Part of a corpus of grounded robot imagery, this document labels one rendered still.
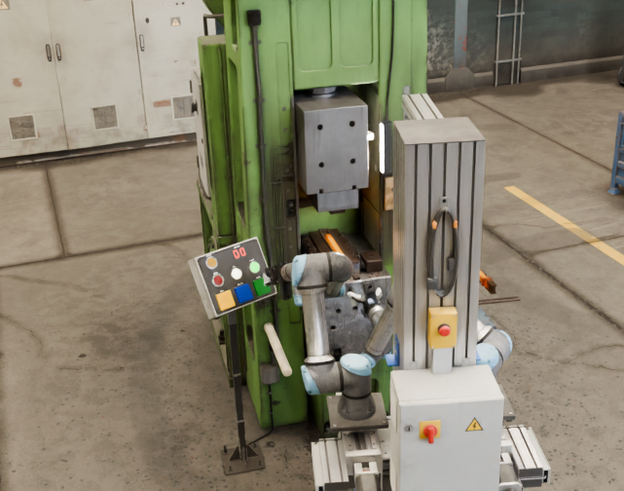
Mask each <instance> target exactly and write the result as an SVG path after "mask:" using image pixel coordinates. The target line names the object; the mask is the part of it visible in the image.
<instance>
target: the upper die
mask: <svg viewBox="0 0 624 491"><path fill-rule="evenodd" d="M298 183H299V182H298ZM299 185H300V183H299ZM300 186H301V185H300ZM301 188H302V186H301ZM302 189H303V188H302ZM303 191H304V189H303ZM304 192H305V191H304ZM305 194H306V192H305ZM306 195H307V194H306ZM307 197H308V198H309V200H310V201H311V203H312V205H313V206H314V208H315V209H316V211H317V212H325V211H332V210H340V209H348V208H358V189H355V188H354V186H353V185H352V189H351V190H344V191H336V192H328V193H322V191H321V190H320V189H319V194H312V195H307Z"/></svg>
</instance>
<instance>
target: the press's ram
mask: <svg viewBox="0 0 624 491"><path fill-rule="evenodd" d="M336 91H337V94H336V95H334V96H331V97H326V98H314V97H309V96H307V90H299V91H295V90H294V89H293V96H294V110H295V132H296V153H297V174H298V182H299V183H300V185H301V186H302V188H303V189H304V191H305V192H306V194H307V195H312V194H319V189H320V190H321V191H322V193H328V192H336V191H344V190H351V189H352V185H353V186H354V188H355V189H359V188H368V140H370V139H374V134H373V133H372V132H368V105H367V104H366V103H365V102H363V101H362V100H361V99H360V98H359V97H358V96H357V95H355V94H354V93H353V92H352V91H351V90H350V89H348V88H347V87H346V86H339V87H336Z"/></svg>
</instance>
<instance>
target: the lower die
mask: <svg viewBox="0 0 624 491"><path fill-rule="evenodd" d="M321 230H328V232H329V233H330V234H331V236H332V237H333V239H334V240H335V242H336V243H337V245H338V246H339V248H340V249H341V251H342V252H343V254H344V255H345V256H346V257H348V258H349V259H350V261H351V262H352V265H353V274H358V275H360V270H359V259H358V258H357V256H356V255H355V258H353V257H354V252H353V253H352V254H351V252H352V249H350V250H349V248H350V246H349V245H348V246H347V242H345V243H344V241H345V239H344V238H343V239H342V234H341V233H340V232H339V230H338V229H337V228H335V229H328V228H324V229H318V231H315V232H309V233H308V234H306V235H308V236H309V239H310V240H311V242H312V245H313V246H314V248H315V249H316V251H317V252H318V253H322V252H330V251H333V252H335V251H334V249H333V248H332V246H330V244H329V243H328V241H327V240H326V238H325V236H324V235H323V233H322V232H321ZM340 234H341V236H340V237H339V235H340Z"/></svg>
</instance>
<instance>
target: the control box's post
mask: <svg viewBox="0 0 624 491"><path fill-rule="evenodd" d="M227 315H228V324H229V334H230V346H231V358H232V369H233V374H234V375H235V374H239V373H240V367H239V343H238V332H237V316H236V310H233V311H232V312H229V313H227ZM233 381H234V392H235V404H236V415H237V421H240V420H244V416H243V403H242V391H241V380H240V375H239V376H237V377H235V376H233ZM237 427H238V439H239V455H240V459H241V460H242V458H241V457H242V456H241V449H242V447H244V451H245V460H246V459H247V452H246V440H245V427H244V422H242V423H241V422H239V423H238V422H237Z"/></svg>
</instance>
